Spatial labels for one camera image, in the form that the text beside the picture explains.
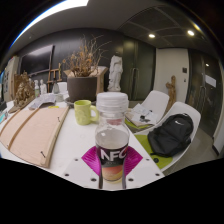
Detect white headless statue on pedestal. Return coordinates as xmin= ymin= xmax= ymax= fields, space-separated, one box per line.
xmin=107 ymin=52 xmax=124 ymax=93

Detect green seat cushion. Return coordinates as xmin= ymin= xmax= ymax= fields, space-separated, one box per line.
xmin=134 ymin=133 xmax=174 ymax=170

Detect dried plant in brown pot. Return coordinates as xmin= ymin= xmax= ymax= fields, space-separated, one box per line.
xmin=62 ymin=35 xmax=111 ymax=103

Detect clear plastic packet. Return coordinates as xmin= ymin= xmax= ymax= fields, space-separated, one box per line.
xmin=0 ymin=109 xmax=8 ymax=124

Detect open cardboard box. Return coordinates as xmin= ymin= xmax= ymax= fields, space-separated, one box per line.
xmin=63 ymin=65 xmax=109 ymax=96

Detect tall wooden figure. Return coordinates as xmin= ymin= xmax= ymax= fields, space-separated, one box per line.
xmin=165 ymin=75 xmax=177 ymax=108

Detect dark double door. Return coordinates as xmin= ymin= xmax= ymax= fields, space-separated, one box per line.
xmin=122 ymin=36 xmax=156 ymax=101

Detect crumpled printed papers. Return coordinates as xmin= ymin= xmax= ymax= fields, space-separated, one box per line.
xmin=28 ymin=93 xmax=58 ymax=111

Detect wooden easel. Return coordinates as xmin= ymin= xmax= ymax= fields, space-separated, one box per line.
xmin=46 ymin=63 xmax=64 ymax=93

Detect stack of papers and books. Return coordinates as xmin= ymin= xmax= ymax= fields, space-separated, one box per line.
xmin=124 ymin=103 xmax=158 ymax=130

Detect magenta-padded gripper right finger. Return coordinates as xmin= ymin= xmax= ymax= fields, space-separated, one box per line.
xmin=122 ymin=145 xmax=165 ymax=190

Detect small white figurine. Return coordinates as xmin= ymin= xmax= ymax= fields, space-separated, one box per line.
xmin=39 ymin=79 xmax=48 ymax=95
xmin=33 ymin=79 xmax=41 ymax=98

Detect flat wooden frame panel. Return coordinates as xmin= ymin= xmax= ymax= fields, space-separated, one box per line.
xmin=0 ymin=105 xmax=70 ymax=169

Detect light green mug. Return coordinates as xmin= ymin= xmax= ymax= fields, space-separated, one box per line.
xmin=73 ymin=99 xmax=100 ymax=126

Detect brown carved wooden sculpture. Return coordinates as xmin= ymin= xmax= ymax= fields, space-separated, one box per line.
xmin=8 ymin=70 xmax=36 ymax=114

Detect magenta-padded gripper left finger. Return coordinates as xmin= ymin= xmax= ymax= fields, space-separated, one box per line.
xmin=61 ymin=145 xmax=103 ymax=190

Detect clear drink bottle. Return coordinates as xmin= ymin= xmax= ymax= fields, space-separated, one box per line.
xmin=94 ymin=91 xmax=130 ymax=183

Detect dark wall screen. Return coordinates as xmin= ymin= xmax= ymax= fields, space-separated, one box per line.
xmin=19 ymin=44 xmax=54 ymax=76

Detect black backpack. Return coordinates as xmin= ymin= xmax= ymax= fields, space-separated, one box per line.
xmin=147 ymin=113 xmax=194 ymax=158

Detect small grey bottle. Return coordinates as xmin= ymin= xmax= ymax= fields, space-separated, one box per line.
xmin=52 ymin=78 xmax=61 ymax=95

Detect white shell chair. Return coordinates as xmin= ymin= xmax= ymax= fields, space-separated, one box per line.
xmin=128 ymin=89 xmax=170 ymax=130
xmin=136 ymin=101 xmax=202 ymax=173

